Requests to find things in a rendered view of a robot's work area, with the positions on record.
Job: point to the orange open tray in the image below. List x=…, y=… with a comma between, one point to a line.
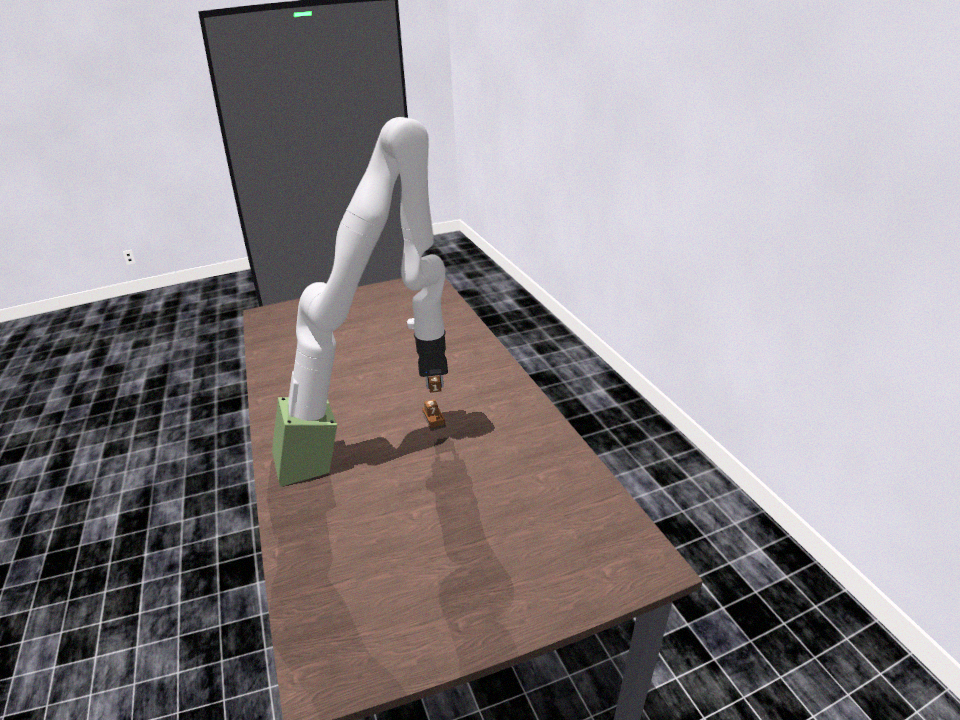
x=434, y=420

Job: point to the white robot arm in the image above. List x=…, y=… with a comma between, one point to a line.
x=327, y=305

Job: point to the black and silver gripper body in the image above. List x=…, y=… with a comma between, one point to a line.
x=430, y=345

